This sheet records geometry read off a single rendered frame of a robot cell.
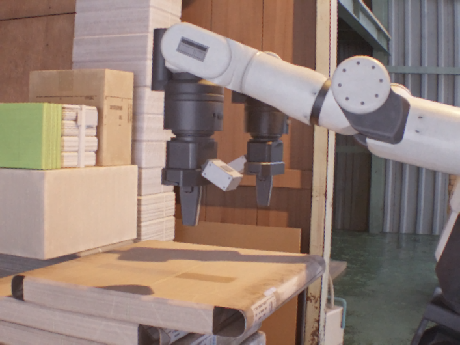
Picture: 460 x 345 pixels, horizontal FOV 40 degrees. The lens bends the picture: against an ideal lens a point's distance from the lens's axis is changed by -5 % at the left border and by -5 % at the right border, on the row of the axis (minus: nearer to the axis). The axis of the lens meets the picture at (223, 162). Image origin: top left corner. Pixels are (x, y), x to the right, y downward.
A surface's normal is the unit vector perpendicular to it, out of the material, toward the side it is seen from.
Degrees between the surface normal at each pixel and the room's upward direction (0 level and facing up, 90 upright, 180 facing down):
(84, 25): 90
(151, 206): 90
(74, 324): 90
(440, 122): 78
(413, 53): 90
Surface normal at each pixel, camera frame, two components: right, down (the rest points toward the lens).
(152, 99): 0.93, 0.04
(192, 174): 0.39, 0.05
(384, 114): -0.25, -0.18
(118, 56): -0.37, 0.03
